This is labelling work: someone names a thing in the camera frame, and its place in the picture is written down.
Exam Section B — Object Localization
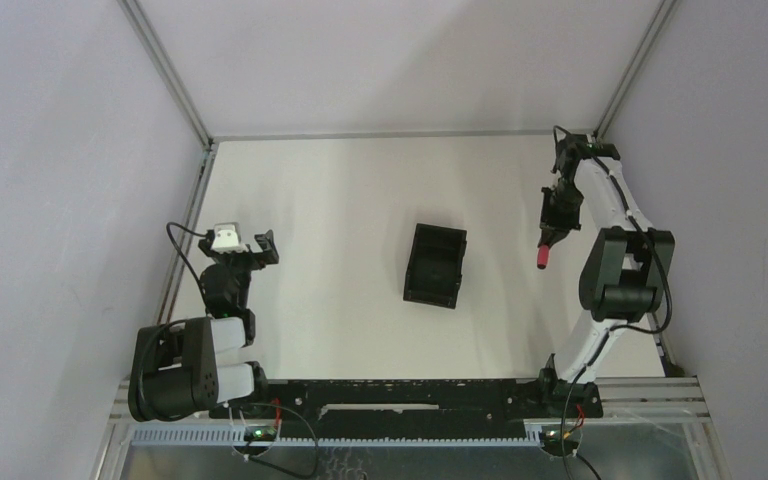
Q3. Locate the black plastic bin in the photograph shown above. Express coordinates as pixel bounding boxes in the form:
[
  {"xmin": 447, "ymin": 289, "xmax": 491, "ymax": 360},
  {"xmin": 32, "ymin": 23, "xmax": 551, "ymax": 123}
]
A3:
[{"xmin": 403, "ymin": 223, "xmax": 467, "ymax": 310}]

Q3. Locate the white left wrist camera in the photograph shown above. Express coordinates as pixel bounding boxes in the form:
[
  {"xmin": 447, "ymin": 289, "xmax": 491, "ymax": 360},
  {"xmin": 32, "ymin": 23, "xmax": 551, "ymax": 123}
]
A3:
[{"xmin": 210, "ymin": 222, "xmax": 249, "ymax": 254}]

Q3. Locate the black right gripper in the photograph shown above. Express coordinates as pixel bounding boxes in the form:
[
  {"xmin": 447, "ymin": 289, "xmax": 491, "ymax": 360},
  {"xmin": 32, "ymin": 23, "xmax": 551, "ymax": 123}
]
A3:
[{"xmin": 539, "ymin": 179, "xmax": 584, "ymax": 249}]

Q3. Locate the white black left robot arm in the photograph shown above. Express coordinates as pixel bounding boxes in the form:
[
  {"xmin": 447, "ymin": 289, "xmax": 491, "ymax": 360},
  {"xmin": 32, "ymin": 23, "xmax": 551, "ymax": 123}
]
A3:
[{"xmin": 127, "ymin": 223, "xmax": 280, "ymax": 422}]

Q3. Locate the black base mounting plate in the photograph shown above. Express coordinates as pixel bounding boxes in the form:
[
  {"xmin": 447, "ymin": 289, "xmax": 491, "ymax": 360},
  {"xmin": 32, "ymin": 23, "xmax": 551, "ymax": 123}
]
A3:
[{"xmin": 209, "ymin": 379, "xmax": 604, "ymax": 440}]

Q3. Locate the red handled screwdriver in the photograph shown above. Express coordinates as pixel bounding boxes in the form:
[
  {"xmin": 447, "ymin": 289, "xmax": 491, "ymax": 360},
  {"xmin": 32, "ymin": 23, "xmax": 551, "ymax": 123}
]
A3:
[{"xmin": 536, "ymin": 244, "xmax": 550, "ymax": 270}]

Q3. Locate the aluminium frame rail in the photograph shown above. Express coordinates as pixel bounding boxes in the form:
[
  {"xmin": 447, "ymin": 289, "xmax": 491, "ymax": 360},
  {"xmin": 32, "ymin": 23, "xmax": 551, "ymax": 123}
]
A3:
[
  {"xmin": 117, "ymin": 0, "xmax": 216, "ymax": 326},
  {"xmin": 593, "ymin": 0, "xmax": 681, "ymax": 139},
  {"xmin": 212, "ymin": 129, "xmax": 596, "ymax": 142}
]

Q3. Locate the aluminium frame rail right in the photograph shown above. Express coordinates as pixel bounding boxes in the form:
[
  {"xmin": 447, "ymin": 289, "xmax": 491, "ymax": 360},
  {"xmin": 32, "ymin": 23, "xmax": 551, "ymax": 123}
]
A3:
[{"xmin": 593, "ymin": 0, "xmax": 681, "ymax": 139}]

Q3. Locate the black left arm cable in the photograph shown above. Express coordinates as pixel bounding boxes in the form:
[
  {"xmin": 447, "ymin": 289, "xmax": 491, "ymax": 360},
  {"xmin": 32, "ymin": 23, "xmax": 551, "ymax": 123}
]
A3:
[{"xmin": 165, "ymin": 221, "xmax": 216, "ymax": 306}]

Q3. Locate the white slotted cable duct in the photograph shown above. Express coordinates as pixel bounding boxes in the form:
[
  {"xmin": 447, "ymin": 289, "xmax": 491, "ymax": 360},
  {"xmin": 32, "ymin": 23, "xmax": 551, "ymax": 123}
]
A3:
[{"xmin": 129, "ymin": 423, "xmax": 544, "ymax": 448}]

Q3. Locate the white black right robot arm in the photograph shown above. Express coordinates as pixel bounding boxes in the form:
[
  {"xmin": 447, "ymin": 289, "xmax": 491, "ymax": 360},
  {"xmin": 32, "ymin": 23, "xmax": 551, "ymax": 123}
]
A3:
[{"xmin": 537, "ymin": 126, "xmax": 675, "ymax": 416}]

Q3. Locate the aluminium frame rail left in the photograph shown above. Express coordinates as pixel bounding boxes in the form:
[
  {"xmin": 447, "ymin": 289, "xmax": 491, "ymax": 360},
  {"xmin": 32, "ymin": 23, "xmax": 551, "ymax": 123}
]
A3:
[{"xmin": 117, "ymin": 0, "xmax": 216, "ymax": 326}]

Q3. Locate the aluminium frame rail back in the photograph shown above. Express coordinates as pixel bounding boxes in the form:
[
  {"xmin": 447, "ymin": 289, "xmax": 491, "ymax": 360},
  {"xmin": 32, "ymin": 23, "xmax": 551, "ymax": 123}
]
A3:
[{"xmin": 212, "ymin": 129, "xmax": 596, "ymax": 142}]

